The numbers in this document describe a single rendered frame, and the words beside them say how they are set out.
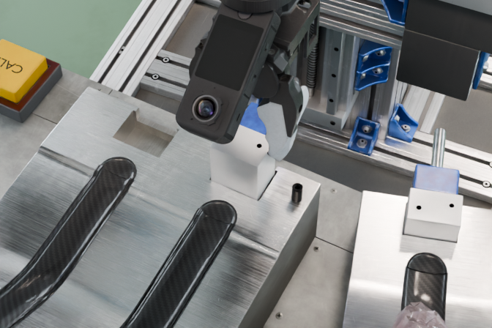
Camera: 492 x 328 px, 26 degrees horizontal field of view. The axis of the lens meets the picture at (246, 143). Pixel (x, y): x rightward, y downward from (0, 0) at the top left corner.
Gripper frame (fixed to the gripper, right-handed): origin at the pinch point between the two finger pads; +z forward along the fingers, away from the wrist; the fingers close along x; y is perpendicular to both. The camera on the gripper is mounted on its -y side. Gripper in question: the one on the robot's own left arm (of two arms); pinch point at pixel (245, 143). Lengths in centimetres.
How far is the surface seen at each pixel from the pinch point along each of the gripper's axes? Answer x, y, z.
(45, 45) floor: 86, 66, 93
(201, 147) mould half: 5.1, 0.6, 4.3
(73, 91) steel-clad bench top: 25.4, 6.6, 13.1
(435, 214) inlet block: -17.6, 4.4, 5.3
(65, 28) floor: 85, 73, 93
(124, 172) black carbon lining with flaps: 10.4, -5.3, 4.6
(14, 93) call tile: 28.7, 1.1, 9.6
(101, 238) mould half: 8.3, -12.5, 4.7
